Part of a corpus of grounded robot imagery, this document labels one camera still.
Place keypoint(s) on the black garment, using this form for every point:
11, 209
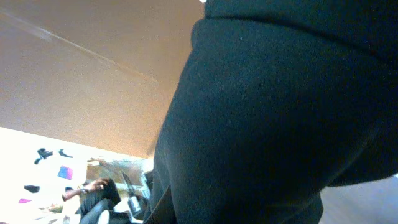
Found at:
278, 100

